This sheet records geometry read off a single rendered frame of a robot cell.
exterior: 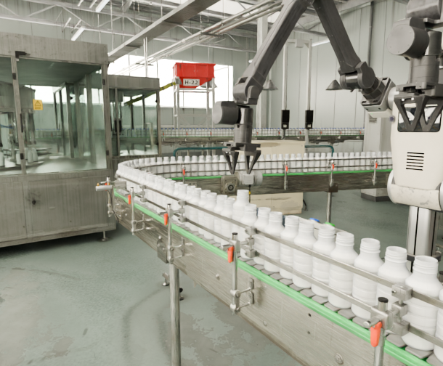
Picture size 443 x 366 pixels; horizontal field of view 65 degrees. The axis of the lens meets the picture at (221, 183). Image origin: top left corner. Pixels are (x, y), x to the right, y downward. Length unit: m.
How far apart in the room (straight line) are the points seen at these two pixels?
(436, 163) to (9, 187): 3.90
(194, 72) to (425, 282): 7.57
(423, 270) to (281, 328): 0.42
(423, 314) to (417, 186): 0.69
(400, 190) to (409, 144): 0.17
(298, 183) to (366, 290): 2.44
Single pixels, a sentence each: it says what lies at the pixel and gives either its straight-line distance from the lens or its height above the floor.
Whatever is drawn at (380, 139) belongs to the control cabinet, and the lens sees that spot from 7.11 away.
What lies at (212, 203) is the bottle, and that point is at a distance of 1.25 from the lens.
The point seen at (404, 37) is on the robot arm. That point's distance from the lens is 0.82.
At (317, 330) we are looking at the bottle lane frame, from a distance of 0.90.
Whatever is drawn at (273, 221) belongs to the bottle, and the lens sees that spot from 0.97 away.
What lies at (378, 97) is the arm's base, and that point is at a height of 1.51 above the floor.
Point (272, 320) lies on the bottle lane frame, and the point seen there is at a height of 0.88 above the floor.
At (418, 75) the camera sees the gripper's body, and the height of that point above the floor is 1.51.
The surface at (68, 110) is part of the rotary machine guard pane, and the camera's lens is 4.36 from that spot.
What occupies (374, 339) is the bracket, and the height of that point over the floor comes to 1.04.
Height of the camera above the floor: 1.40
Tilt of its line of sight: 9 degrees down
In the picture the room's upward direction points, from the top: straight up
